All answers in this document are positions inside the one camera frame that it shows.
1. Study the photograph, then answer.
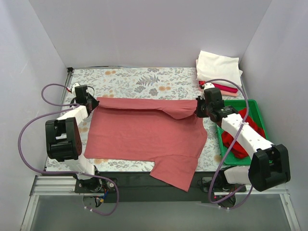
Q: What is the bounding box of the dusty pink t shirt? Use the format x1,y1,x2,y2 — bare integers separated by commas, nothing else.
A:
84,97,207,191

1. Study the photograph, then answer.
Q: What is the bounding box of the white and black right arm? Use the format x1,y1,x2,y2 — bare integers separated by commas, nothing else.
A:
196,87,291,192

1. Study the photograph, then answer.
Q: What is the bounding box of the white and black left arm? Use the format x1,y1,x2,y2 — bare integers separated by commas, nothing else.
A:
45,83,103,193

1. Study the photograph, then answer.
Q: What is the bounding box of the folded light pink t shirt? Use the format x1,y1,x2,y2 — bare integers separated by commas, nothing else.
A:
198,87,239,98

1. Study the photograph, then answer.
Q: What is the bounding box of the folded magenta t shirt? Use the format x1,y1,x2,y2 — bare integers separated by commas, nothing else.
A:
198,81,238,93

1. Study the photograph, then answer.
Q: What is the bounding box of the folded white t shirt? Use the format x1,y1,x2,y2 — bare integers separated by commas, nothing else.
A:
196,51,243,87

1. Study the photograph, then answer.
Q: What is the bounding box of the crumpled red t shirt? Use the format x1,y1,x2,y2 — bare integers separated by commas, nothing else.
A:
221,107,273,160

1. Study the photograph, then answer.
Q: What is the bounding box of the green plastic tray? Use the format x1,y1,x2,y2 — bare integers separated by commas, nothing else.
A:
217,100,273,166

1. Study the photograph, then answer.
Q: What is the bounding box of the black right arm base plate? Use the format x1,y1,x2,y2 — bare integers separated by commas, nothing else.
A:
199,177,240,193

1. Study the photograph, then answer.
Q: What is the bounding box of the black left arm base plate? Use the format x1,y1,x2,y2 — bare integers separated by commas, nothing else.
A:
74,178,117,193

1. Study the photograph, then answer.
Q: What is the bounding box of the aluminium frame rail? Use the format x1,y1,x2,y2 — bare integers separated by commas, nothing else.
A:
21,172,301,231

